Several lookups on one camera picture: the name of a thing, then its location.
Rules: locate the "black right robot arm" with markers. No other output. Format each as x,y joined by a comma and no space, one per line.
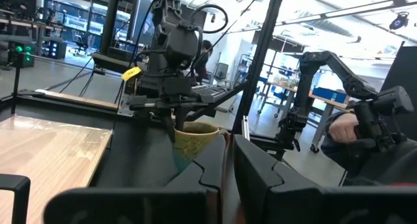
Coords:
177,45

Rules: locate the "black keyboard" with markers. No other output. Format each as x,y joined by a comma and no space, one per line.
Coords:
210,93

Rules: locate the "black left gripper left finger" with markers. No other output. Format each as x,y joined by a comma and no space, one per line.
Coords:
130,207

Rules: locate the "person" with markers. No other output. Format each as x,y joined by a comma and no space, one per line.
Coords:
203,62

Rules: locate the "green status light box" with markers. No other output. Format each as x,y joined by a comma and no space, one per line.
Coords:
22,54

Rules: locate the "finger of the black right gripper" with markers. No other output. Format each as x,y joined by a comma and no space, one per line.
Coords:
180,118
169,123

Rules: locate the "person's hand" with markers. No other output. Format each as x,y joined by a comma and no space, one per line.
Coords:
342,128

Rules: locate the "grey office chair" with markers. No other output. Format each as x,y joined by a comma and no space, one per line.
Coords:
221,72

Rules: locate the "person's forearm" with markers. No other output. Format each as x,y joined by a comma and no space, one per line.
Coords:
329,149

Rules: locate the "workbench with blue bins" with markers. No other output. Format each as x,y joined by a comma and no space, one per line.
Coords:
329,95

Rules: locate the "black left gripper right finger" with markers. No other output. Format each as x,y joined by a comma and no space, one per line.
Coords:
293,204

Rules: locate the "brown green ceramic mug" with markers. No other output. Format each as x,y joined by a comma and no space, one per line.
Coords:
192,144

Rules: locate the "yellow tag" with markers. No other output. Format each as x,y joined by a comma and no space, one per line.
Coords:
131,73

